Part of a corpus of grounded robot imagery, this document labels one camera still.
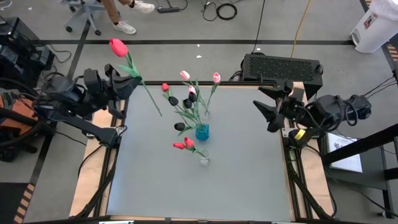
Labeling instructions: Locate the black table frame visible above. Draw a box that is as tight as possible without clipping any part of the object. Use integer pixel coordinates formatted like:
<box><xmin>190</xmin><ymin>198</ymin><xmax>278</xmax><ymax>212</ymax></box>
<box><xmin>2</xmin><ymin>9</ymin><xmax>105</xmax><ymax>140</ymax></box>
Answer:
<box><xmin>71</xmin><ymin>80</ymin><xmax>343</xmax><ymax>224</ymax></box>

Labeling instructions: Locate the blue glass vase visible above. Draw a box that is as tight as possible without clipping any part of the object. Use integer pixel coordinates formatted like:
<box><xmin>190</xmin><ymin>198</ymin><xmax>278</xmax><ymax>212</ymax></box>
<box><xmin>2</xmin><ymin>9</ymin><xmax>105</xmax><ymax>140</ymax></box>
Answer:
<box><xmin>195</xmin><ymin>123</ymin><xmax>210</xmax><ymax>141</ymax></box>

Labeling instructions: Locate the black computer tower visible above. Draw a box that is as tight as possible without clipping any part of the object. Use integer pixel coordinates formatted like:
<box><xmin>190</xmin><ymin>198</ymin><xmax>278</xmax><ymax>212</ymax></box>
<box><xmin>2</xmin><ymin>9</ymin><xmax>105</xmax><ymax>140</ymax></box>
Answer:
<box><xmin>241</xmin><ymin>52</ymin><xmax>324</xmax><ymax>101</ymax></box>

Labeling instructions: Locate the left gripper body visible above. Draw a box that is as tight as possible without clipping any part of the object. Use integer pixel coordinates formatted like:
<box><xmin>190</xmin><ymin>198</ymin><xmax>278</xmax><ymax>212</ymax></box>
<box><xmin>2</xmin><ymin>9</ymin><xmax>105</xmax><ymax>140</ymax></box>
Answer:
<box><xmin>82</xmin><ymin>67</ymin><xmax>116</xmax><ymax>110</ymax></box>

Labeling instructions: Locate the yellow hanging cable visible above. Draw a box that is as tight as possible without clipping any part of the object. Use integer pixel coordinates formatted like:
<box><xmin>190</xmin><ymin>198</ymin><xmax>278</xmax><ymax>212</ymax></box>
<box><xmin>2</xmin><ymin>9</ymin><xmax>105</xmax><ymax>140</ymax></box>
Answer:
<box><xmin>290</xmin><ymin>0</ymin><xmax>312</xmax><ymax>58</ymax></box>

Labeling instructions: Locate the person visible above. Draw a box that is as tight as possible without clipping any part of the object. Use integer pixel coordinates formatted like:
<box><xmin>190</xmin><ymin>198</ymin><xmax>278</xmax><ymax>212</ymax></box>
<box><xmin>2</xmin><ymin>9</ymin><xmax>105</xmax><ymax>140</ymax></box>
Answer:
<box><xmin>98</xmin><ymin>0</ymin><xmax>155</xmax><ymax>35</ymax></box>

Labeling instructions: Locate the black hanging cable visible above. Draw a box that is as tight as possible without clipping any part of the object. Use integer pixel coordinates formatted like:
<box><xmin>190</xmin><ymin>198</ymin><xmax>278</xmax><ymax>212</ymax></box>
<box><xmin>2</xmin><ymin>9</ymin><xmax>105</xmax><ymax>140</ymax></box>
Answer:
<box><xmin>251</xmin><ymin>0</ymin><xmax>267</xmax><ymax>54</ymax></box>

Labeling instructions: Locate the grey office chair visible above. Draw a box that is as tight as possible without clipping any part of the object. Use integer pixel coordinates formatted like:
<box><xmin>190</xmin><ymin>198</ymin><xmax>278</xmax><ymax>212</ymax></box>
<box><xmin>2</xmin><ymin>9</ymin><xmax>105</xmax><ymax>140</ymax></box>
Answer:
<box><xmin>60</xmin><ymin>0</ymin><xmax>104</xmax><ymax>37</ymax></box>

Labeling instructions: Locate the black coiled cable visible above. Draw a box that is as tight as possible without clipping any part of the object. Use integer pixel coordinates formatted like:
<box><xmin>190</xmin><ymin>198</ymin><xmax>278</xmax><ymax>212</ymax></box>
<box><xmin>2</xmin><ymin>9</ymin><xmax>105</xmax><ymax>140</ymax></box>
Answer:
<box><xmin>215</xmin><ymin>2</ymin><xmax>238</xmax><ymax>21</ymax></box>

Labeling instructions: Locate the white trash bin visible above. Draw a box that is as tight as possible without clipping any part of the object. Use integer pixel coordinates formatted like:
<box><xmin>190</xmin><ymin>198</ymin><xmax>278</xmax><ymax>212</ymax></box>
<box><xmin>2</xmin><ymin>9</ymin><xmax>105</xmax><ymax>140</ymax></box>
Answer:
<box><xmin>349</xmin><ymin>0</ymin><xmax>398</xmax><ymax>54</ymax></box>

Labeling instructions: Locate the black equipment case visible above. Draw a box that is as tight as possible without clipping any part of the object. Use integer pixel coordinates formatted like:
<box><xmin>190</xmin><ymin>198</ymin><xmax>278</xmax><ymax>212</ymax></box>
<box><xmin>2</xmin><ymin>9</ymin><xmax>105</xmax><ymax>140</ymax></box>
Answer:
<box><xmin>0</xmin><ymin>17</ymin><xmax>56</xmax><ymax>88</ymax></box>

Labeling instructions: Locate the black power strip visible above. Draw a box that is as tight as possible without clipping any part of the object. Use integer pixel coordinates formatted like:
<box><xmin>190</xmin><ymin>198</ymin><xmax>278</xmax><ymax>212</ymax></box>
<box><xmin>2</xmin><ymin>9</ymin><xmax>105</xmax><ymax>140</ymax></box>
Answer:
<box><xmin>157</xmin><ymin>6</ymin><xmax>181</xmax><ymax>14</ymax></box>

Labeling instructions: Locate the orange shop vacuum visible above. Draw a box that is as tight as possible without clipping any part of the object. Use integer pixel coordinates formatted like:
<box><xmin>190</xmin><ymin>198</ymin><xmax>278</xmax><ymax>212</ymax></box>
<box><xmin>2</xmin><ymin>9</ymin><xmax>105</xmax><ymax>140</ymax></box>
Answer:
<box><xmin>0</xmin><ymin>77</ymin><xmax>56</xmax><ymax>162</ymax></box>

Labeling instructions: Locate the wooden side board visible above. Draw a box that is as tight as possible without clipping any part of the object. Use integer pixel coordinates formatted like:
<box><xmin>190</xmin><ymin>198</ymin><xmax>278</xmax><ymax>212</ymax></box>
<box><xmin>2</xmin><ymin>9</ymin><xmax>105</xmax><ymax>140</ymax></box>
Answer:
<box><xmin>285</xmin><ymin>81</ymin><xmax>336</xmax><ymax>218</ymax></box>
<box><xmin>68</xmin><ymin>108</ymin><xmax>125</xmax><ymax>218</ymax></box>

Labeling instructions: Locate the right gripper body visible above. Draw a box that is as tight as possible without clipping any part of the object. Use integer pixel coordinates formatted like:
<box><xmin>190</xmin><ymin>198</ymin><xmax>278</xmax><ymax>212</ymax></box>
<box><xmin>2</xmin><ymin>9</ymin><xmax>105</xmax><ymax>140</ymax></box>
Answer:
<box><xmin>277</xmin><ymin>93</ymin><xmax>312</xmax><ymax>125</ymax></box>

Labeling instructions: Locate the pink artificial tulip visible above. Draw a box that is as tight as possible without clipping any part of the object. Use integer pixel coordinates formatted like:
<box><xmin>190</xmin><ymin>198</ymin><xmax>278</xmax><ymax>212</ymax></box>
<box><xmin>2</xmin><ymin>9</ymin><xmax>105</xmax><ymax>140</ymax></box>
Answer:
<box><xmin>188</xmin><ymin>85</ymin><xmax>206</xmax><ymax>110</ymax></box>
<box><xmin>205</xmin><ymin>72</ymin><xmax>222</xmax><ymax>110</ymax></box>
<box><xmin>179</xmin><ymin>70</ymin><xmax>206</xmax><ymax>113</ymax></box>

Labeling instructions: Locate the clear glass vase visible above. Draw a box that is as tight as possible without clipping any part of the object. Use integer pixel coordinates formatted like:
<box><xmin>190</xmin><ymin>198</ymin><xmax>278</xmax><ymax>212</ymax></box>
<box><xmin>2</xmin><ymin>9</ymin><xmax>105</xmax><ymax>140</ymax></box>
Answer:
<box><xmin>199</xmin><ymin>149</ymin><xmax>211</xmax><ymax>167</ymax></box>
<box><xmin>200</xmin><ymin>105</ymin><xmax>213</xmax><ymax>121</ymax></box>

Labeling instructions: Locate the black metal stand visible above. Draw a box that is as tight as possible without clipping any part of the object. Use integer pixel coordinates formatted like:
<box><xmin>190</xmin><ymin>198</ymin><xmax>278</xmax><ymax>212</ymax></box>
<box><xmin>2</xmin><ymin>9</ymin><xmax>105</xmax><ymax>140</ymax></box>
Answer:
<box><xmin>321</xmin><ymin>123</ymin><xmax>398</xmax><ymax>218</ymax></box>

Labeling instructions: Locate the white paper booklet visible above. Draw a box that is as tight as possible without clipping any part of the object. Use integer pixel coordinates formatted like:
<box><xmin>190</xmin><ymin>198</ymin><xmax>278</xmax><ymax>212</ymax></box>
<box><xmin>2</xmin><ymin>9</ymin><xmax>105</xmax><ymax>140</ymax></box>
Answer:
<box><xmin>326</xmin><ymin>132</ymin><xmax>364</xmax><ymax>174</ymax></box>

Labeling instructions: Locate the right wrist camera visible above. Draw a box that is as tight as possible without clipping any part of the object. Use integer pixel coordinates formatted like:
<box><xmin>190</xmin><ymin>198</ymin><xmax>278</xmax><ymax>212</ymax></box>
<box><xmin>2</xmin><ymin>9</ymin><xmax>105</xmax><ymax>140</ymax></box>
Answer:
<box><xmin>266</xmin><ymin>113</ymin><xmax>285</xmax><ymax>134</ymax></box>

